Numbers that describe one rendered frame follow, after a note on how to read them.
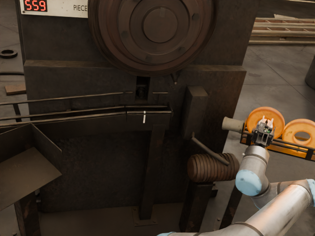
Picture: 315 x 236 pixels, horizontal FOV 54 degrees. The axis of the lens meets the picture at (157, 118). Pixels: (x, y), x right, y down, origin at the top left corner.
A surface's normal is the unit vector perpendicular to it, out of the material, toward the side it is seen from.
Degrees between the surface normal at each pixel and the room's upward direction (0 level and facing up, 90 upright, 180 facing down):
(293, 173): 0
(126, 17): 90
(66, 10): 90
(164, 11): 90
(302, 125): 90
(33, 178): 5
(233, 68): 0
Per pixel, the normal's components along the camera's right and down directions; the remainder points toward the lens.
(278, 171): 0.12, -0.83
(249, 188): -0.47, 0.61
